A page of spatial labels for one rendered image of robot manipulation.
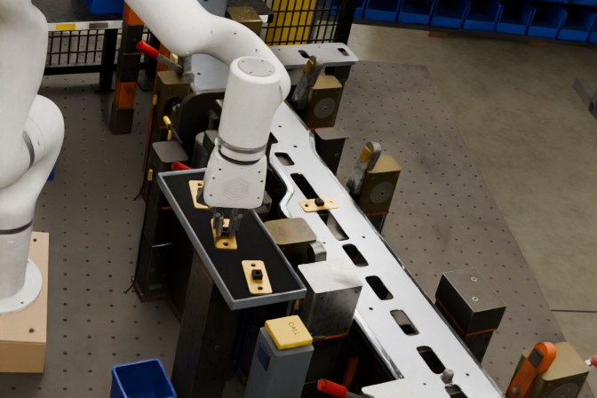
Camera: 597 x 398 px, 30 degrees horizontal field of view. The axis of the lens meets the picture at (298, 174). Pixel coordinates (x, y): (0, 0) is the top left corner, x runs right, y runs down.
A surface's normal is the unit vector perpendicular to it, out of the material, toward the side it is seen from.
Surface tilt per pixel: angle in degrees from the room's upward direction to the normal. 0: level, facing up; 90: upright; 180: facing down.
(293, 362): 90
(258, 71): 2
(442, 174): 0
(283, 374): 90
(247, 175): 87
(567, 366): 0
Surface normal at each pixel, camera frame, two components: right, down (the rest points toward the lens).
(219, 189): 0.10, 0.56
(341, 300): 0.43, 0.57
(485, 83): 0.19, -0.81
